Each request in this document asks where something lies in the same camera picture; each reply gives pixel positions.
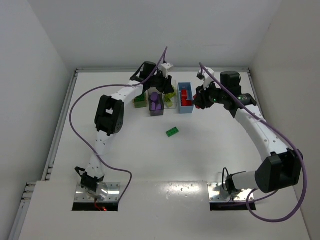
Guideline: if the green square lego brick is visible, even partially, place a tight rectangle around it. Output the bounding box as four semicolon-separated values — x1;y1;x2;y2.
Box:
134;93;146;103

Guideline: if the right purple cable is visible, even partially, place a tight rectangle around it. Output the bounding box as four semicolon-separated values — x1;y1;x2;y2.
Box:
198;62;308;223

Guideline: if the clear plastic bin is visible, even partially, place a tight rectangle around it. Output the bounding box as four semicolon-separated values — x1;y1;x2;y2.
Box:
163;85;178;109

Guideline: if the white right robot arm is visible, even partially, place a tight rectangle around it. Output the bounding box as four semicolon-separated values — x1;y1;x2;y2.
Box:
193;68;302;194

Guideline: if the green studded plate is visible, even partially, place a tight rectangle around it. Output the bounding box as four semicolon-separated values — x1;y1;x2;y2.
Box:
165;127;180;138

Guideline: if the red rounded lego brick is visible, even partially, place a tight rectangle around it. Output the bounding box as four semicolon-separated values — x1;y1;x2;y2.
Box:
180;88;192;107

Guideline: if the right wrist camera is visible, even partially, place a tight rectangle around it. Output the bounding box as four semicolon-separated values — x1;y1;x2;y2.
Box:
196;67;215;90

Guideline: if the blue plastic bin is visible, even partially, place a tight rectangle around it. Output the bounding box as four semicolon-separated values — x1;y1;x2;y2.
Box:
177;82;194;114

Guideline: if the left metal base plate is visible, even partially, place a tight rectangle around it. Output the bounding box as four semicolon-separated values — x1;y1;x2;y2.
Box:
74;182;121;203

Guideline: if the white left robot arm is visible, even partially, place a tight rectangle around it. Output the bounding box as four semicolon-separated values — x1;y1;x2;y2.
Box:
69;61;174;194

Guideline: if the purple cable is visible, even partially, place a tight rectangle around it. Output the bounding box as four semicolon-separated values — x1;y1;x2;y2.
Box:
198;62;308;223
69;46;169;201

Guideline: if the orange translucent bin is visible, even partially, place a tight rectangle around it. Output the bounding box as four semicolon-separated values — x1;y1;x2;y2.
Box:
132;92;147;109

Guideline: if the purple rounded lego brick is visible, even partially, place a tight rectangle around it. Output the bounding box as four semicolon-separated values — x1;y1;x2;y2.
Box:
149;92;160;103

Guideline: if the lime long lego brick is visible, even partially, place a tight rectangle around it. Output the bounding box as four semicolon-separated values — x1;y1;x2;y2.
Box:
164;92;176;100

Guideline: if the grey translucent bin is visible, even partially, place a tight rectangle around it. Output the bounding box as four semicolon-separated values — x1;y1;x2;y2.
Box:
148;91;165;117

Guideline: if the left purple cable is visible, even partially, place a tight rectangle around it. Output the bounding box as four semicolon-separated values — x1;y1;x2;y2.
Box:
69;46;169;201

